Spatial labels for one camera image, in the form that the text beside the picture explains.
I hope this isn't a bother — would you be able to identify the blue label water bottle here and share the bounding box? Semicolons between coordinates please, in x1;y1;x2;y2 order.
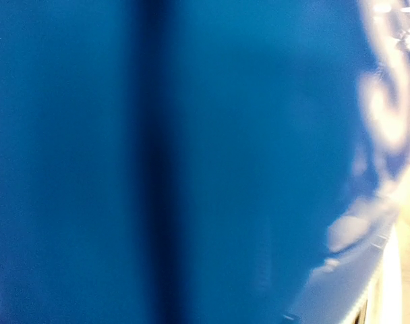
0;1;410;323

